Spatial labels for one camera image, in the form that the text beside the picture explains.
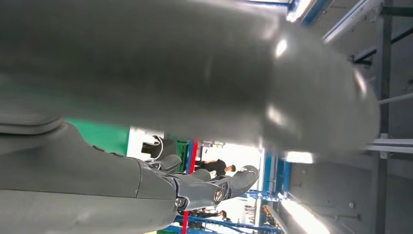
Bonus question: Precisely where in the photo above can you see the looped white charger cable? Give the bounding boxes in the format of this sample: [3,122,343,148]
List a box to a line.
[151,135,165,160]

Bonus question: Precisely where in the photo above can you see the green plastic crate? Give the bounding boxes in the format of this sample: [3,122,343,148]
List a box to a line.
[175,140,189,174]

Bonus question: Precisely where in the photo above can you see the red pole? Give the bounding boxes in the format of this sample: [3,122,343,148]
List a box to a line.
[181,139,199,234]

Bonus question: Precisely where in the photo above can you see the person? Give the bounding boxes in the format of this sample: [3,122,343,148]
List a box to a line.
[195,158,237,177]

